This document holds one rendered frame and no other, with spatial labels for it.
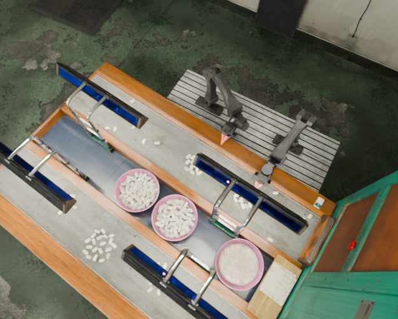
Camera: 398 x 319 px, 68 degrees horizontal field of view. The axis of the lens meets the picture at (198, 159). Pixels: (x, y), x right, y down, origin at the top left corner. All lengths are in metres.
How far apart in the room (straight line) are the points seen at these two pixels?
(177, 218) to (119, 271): 0.42
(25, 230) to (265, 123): 1.62
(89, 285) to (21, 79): 2.36
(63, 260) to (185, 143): 0.96
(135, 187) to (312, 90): 2.08
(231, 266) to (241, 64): 2.12
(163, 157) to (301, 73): 1.91
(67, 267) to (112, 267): 0.24
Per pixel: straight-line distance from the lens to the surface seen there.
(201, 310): 1.35
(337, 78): 3.37
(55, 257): 1.87
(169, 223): 1.75
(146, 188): 1.80
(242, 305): 1.71
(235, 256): 1.73
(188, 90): 2.17
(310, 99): 3.12
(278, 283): 1.73
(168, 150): 1.87
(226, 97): 1.68
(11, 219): 2.03
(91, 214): 1.85
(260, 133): 2.04
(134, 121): 1.61
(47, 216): 1.95
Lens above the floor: 2.45
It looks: 69 degrees down
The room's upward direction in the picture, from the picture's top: straight up
